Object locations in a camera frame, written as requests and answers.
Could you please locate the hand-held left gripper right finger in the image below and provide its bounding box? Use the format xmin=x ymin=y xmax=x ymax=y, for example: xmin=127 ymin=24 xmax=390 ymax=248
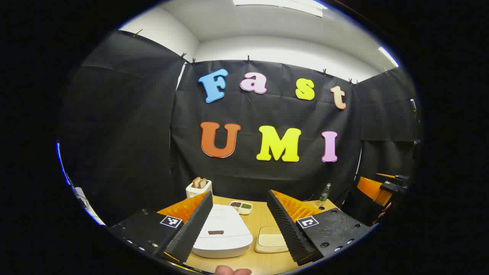
xmin=267 ymin=189 xmax=373 ymax=265

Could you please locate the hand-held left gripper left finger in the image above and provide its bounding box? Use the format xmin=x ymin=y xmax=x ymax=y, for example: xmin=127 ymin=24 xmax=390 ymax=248
xmin=109 ymin=191 xmax=214 ymax=264

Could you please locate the clear box of rice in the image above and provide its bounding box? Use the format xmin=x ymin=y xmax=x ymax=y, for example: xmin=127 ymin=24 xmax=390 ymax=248
xmin=255 ymin=226 xmax=290 ymax=254

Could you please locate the white rice cooker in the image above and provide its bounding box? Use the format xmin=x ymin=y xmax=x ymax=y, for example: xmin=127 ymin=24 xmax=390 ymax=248
xmin=191 ymin=204 xmax=253 ymax=258

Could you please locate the white toaster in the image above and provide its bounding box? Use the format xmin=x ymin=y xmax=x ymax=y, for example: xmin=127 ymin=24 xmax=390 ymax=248
xmin=186 ymin=177 xmax=212 ymax=199

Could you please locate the green label water bottle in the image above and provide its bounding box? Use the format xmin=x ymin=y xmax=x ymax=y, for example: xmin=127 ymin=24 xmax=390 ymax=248
xmin=318 ymin=183 xmax=331 ymax=207

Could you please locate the white divided condiment dish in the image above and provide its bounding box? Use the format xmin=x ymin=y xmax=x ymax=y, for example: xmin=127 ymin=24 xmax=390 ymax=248
xmin=228 ymin=201 xmax=253 ymax=215

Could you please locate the white panel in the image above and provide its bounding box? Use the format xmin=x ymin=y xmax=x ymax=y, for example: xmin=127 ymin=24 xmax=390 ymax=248
xmin=73 ymin=186 xmax=105 ymax=226

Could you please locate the black backdrop cloth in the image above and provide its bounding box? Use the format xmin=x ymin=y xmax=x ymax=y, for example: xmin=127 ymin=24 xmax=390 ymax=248
xmin=59 ymin=30 xmax=423 ymax=226

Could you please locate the small ceiling light panel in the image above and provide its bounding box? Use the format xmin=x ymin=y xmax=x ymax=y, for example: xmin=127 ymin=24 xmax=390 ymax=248
xmin=378 ymin=46 xmax=400 ymax=68

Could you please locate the long ceiling light panel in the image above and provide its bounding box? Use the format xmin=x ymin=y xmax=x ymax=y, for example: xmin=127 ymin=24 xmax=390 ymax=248
xmin=233 ymin=0 xmax=325 ymax=18

